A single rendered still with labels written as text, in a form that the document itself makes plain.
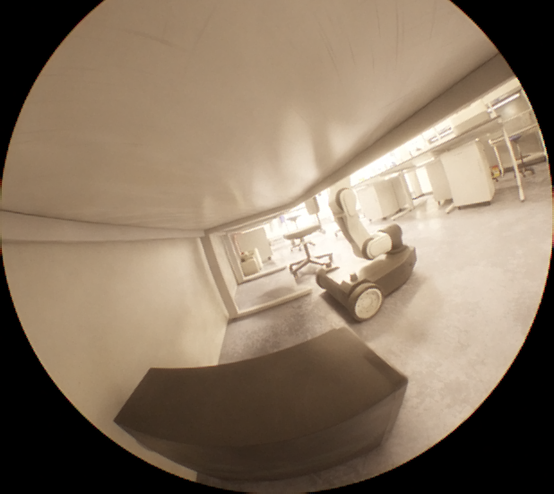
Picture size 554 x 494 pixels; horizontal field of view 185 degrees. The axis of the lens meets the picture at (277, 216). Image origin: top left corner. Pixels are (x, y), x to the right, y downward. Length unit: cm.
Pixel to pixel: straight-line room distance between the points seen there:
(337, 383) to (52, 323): 48
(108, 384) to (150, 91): 52
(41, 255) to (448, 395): 101
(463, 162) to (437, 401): 236
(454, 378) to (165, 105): 84
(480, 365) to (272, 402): 66
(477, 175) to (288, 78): 247
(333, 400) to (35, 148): 39
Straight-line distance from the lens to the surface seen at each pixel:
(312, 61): 17
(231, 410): 28
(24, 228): 37
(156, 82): 15
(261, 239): 328
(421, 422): 65
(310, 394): 25
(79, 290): 48
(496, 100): 483
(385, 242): 114
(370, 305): 95
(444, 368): 74
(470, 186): 260
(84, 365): 48
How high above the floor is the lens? 61
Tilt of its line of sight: 2 degrees up
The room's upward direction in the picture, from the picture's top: 18 degrees counter-clockwise
